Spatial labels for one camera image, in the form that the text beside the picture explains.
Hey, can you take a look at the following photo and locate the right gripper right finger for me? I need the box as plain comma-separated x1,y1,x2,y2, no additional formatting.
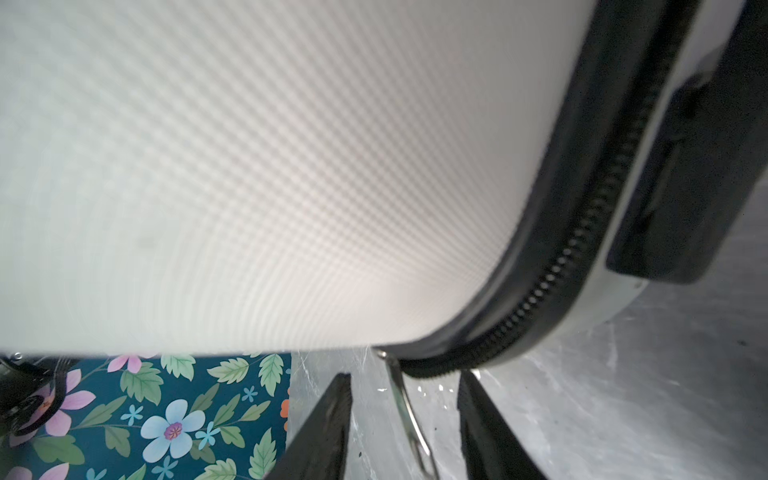
457,370,546,480

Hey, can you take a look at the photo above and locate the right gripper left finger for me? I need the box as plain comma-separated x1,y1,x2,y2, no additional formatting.
266,373,353,480

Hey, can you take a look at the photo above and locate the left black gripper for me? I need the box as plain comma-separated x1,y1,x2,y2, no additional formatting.
1,353,75,435

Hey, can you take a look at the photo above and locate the white hard-shell suitcase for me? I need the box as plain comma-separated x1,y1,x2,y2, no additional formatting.
1,1,758,374

